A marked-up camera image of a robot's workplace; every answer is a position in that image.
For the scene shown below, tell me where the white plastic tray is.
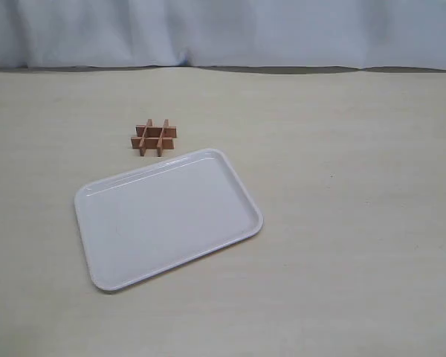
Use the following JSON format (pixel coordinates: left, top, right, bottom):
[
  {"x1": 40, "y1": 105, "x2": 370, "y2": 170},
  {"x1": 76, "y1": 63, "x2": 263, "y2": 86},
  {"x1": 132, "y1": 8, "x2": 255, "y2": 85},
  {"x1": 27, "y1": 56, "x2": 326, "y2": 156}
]
[{"x1": 74, "y1": 148, "x2": 264, "y2": 292}]

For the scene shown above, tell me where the white backdrop curtain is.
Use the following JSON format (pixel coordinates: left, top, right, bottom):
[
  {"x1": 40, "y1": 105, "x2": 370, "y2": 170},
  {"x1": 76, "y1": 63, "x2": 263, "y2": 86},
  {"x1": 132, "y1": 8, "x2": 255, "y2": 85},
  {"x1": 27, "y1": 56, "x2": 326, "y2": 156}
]
[{"x1": 0, "y1": 1, "x2": 446, "y2": 70}]

